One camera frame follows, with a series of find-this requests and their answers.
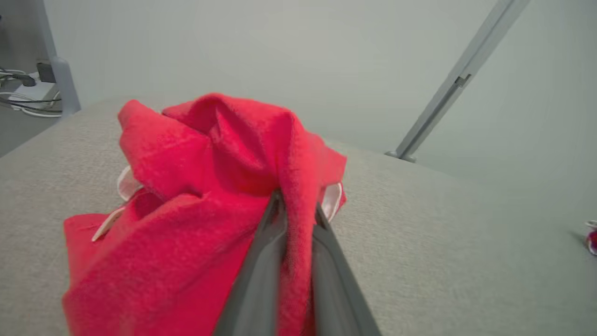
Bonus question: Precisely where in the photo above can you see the red basketball jersey white trim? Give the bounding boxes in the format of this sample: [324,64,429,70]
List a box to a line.
[62,92,348,336]

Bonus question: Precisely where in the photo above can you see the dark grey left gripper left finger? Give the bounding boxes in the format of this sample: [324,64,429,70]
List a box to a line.
[214,190,288,336]

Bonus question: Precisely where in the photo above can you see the black power adapter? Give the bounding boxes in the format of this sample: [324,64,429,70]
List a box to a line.
[36,60,57,84]

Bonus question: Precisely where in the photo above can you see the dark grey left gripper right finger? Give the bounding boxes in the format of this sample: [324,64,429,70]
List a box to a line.
[311,203,383,336]

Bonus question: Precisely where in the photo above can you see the white power strip with cables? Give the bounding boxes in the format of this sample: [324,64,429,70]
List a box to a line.
[0,69,62,118]

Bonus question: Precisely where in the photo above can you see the grey partition leg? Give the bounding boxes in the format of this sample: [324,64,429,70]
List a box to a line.
[35,0,81,117]

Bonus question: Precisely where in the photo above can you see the black power cable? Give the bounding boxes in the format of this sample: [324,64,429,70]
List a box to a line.
[0,68,62,115]

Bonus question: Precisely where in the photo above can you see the grey metal partition post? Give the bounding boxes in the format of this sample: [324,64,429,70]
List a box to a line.
[385,0,532,163]

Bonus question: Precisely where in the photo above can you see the crumpled red white garment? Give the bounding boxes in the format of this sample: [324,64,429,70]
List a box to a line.
[584,219,597,256]

